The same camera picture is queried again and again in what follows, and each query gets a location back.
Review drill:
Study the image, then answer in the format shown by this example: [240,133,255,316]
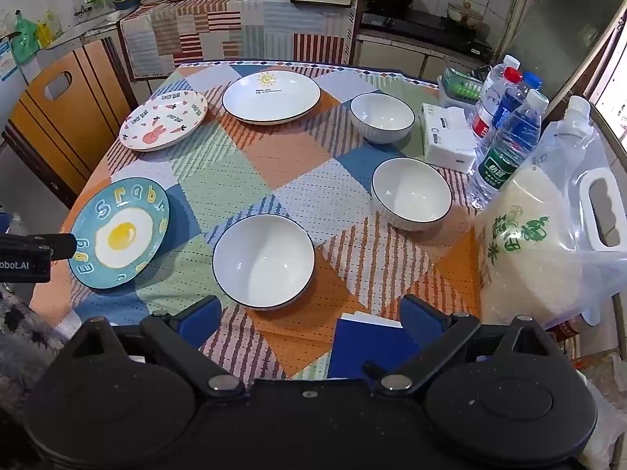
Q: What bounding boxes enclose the black gas stove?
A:
[361,7,493,57]

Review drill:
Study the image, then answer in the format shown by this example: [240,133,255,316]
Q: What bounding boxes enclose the grey metal panel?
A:
[509,0,625,108]

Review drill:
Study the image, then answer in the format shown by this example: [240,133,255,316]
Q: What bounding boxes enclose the white tissue pack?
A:
[421,103,478,174]

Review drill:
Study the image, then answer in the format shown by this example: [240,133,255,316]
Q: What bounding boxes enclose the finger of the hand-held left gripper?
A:
[29,233,78,262]

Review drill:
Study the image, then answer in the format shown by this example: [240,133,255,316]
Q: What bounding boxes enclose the blue fried egg plate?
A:
[67,177,170,291]

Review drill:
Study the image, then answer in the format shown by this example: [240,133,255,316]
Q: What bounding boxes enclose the white pot with lid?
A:
[447,1,487,29]

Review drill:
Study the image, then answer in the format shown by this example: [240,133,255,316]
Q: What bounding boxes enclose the white sun print plate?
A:
[222,70,321,125]

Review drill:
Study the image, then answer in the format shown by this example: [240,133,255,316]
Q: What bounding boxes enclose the blue white wall sticker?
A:
[0,39,18,82]

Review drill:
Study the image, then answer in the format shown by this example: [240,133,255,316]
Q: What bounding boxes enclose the yellow detergent bottle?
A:
[36,10,62,45]

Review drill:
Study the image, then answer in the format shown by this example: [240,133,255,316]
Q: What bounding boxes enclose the blue booklet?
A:
[327,311,417,381]

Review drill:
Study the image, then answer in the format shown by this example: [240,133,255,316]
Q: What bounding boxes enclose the green label water bottle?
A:
[465,89,550,210]

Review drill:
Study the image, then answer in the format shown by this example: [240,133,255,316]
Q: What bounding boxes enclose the clear white cap water bottle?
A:
[482,55,521,103]

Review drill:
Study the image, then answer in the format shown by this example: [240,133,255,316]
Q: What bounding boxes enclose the patchwork print tablecloth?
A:
[29,61,483,383]

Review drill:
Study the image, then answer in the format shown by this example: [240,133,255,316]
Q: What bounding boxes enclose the pink bunny print plate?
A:
[119,91,208,152]

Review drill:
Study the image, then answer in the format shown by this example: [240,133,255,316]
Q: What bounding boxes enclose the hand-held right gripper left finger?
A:
[63,296,246,398]

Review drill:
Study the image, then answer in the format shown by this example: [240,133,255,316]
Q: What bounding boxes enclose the metal faucet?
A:
[73,2,106,21]

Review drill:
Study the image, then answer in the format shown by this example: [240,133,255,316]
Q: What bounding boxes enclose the clear plastic storage container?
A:
[437,66,486,107]

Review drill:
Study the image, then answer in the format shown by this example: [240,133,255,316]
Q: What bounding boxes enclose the clear bag of rice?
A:
[473,95,627,326]

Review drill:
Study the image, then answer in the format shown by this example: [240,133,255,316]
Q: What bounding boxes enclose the striped patchwork counter cloth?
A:
[120,0,359,79]

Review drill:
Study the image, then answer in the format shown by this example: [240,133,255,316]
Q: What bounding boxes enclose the clear plastic bag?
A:
[563,343,627,461]

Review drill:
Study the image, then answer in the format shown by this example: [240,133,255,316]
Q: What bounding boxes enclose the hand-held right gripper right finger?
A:
[375,294,564,398]

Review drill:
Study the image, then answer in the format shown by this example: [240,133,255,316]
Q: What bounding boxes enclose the green plastic bag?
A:
[11,11,41,65]

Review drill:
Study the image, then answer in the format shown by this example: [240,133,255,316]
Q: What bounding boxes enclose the white bowl with dark rim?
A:
[349,92,416,145]
[371,157,453,232]
[212,214,316,311]

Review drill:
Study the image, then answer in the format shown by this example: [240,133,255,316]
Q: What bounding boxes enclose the red label water bottle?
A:
[469,67,522,155]

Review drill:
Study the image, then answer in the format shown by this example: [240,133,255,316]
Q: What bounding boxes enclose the grey fuzzy clothing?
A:
[0,281,82,470]

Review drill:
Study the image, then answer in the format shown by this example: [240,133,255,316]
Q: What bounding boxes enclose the blue label water bottle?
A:
[491,72,544,130]

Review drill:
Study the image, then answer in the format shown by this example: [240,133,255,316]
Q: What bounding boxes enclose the wooden chair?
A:
[4,39,138,209]

